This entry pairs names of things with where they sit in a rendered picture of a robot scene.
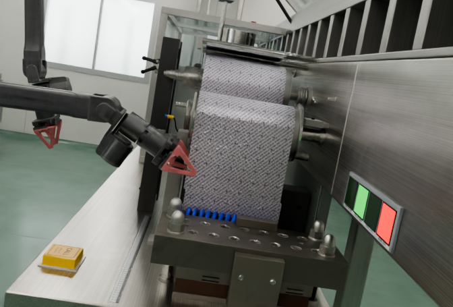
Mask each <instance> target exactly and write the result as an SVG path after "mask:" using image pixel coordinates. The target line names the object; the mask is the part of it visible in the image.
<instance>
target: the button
mask: <svg viewBox="0 0 453 307"><path fill-rule="evenodd" d="M83 252H84V249H83V248H78V247H73V246H65V245H60V244H53V245H52V246H51V247H50V248H49V249H48V250H47V251H46V252H45V254H44V255H43V257H42V264H43V265H49V266H54V267H63V268H68V269H75V268H76V266H77V265H78V263H79V261H80V260H81V259H82V257H83Z"/></svg>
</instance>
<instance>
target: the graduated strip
mask: <svg viewBox="0 0 453 307"><path fill-rule="evenodd" d="M151 218H152V217H151V216H145V215H144V218H143V220H142V223H141V225H140V228H139V229H138V232H137V234H136V236H135V239H134V241H133V244H132V245H131V248H130V250H129V253H128V255H127V258H126V259H125V262H124V264H123V267H122V269H121V272H120V273H119V276H118V278H117V281H116V283H115V286H114V288H113V290H112V292H111V295H110V297H109V300H108V302H110V303H116V304H118V303H119V302H120V299H121V296H122V294H123V291H124V289H125V286H126V283H127V280H128V278H129V275H130V272H131V270H132V268H133V264H134V262H135V259H136V257H137V255H138V252H139V249H140V246H141V244H142V241H143V238H144V236H145V233H146V230H147V228H148V225H149V223H150V220H151Z"/></svg>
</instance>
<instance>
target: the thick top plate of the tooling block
mask: <svg viewBox="0 0 453 307"><path fill-rule="evenodd" d="M166 214H167V212H166V211H162V212H161V216H160V219H159V222H158V225H157V228H156V231H155V234H154V241H153V246H152V254H151V259H150V262H151V263H156V264H165V265H169V266H174V267H183V268H188V269H197V270H202V271H210V272H215V273H224V274H229V275H231V272H232V268H233V261H234V257H235V252H241V253H246V254H255V255H260V256H268V257H273V258H281V259H284V261H285V266H284V272H283V276H282V282H284V283H292V284H297V285H306V286H311V287H320V288H325V289H333V290H338V291H344V285H345V281H346V276H347V272H348V269H349V263H348V262H347V260H346V259H345V257H344V256H343V255H342V253H341V252H340V250H339V249H338V248H337V247H336V249H335V253H334V254H335V257H334V258H326V257H323V256H321V255H319V254H318V250H319V249H320V244H321V243H322V242H317V241H314V240H311V239H309V238H308V235H309V233H302V232H298V231H289V230H284V229H277V230H276V231H270V230H265V229H257V228H252V227H244V226H239V225H236V223H235V222H232V221H223V220H219V219H211V218H206V217H198V216H193V215H184V223H185V228H184V232H185V233H184V234H182V235H175V234H171V233H169V232H167V228H168V226H169V221H170V220H171V219H170V218H168V217H167V216H166ZM335 246H336V245H335Z"/></svg>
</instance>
